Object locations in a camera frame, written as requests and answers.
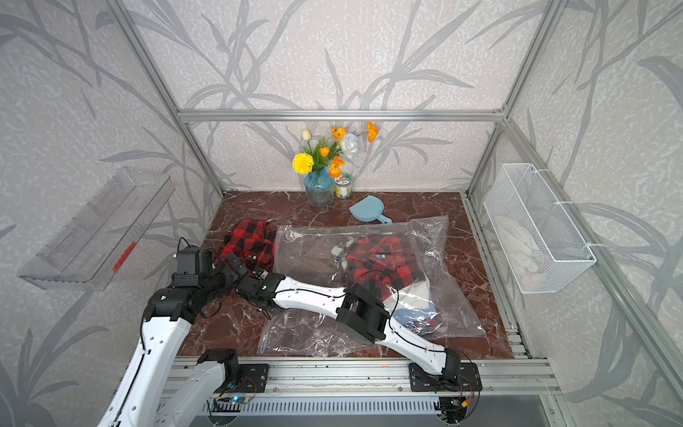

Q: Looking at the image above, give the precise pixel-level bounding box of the red black plaid shirt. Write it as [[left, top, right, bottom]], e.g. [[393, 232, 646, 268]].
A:
[[341, 235, 426, 301], [220, 220, 277, 272]]

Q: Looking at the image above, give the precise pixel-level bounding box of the clear plastic vacuum bag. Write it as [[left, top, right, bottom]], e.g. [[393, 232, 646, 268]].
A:
[[273, 215, 487, 357]]

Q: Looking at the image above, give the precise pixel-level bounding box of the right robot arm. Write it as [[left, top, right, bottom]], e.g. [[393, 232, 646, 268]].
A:
[[236, 273, 461, 387]]

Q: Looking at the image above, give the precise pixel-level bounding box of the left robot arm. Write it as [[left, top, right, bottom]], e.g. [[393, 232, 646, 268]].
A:
[[100, 246, 248, 426]]

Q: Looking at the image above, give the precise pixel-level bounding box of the blue glass flower vase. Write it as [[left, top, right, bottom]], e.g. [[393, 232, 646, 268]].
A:
[[304, 169, 334, 207]]

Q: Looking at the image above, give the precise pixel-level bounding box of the small white lidded jar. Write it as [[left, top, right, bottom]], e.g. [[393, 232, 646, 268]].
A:
[[334, 173, 352, 199]]

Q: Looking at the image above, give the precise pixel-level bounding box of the artificial flower bouquet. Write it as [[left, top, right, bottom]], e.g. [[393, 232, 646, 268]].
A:
[[292, 126, 360, 179]]

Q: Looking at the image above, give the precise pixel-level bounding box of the light blue plastic scoop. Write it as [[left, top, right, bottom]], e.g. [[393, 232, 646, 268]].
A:
[[350, 196, 392, 224]]

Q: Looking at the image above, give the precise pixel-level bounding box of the light blue folded garment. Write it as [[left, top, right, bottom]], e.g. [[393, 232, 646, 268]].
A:
[[393, 304, 443, 336]]

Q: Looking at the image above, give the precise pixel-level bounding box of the white folded garment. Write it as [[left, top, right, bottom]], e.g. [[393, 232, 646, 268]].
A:
[[398, 279, 431, 310]]

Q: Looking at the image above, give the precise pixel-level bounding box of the white cloth in basket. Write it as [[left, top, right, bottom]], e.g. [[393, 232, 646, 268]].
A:
[[496, 215, 548, 292]]

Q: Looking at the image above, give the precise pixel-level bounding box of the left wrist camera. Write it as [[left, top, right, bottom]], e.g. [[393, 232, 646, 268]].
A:
[[172, 246, 213, 288]]

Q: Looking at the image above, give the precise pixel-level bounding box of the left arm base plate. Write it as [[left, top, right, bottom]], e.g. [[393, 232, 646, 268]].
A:
[[234, 364, 270, 394]]

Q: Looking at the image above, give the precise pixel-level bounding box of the aluminium frame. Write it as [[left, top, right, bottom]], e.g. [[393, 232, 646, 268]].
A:
[[100, 0, 683, 427]]

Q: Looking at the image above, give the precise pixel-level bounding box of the clear acrylic wall shelf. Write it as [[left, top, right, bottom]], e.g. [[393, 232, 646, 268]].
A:
[[18, 167, 175, 291]]

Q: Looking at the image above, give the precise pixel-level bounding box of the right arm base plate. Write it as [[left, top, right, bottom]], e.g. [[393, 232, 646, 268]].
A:
[[408, 362, 483, 393]]

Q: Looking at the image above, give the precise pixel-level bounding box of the white wire wall basket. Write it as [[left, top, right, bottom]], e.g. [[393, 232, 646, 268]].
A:
[[484, 163, 597, 295]]

